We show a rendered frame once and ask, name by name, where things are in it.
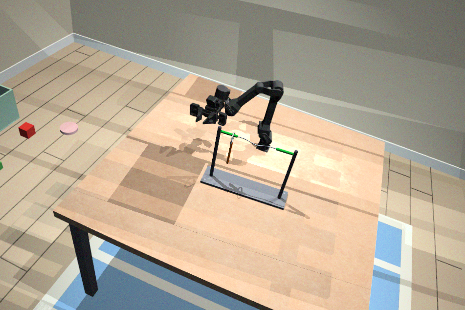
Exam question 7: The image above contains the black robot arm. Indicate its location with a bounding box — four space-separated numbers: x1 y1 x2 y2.
205 80 284 153

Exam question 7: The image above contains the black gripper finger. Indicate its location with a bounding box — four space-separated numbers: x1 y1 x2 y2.
196 107 202 122
202 112 217 124

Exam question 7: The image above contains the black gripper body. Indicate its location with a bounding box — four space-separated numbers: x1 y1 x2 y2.
190 103 227 126

